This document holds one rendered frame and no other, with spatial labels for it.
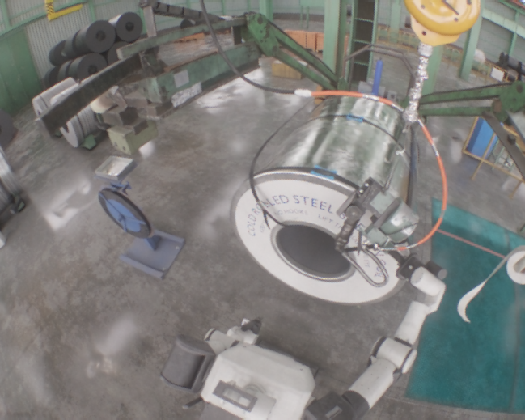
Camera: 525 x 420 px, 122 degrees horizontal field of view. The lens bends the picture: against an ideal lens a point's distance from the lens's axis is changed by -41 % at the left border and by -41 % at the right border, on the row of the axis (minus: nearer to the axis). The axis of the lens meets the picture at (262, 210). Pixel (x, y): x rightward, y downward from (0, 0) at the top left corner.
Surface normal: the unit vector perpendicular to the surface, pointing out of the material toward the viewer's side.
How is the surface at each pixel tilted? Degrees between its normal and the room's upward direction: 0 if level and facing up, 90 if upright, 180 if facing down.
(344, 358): 0
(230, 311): 0
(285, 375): 26
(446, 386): 0
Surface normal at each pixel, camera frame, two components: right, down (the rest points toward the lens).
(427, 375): -0.04, -0.69
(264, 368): 0.13, -0.91
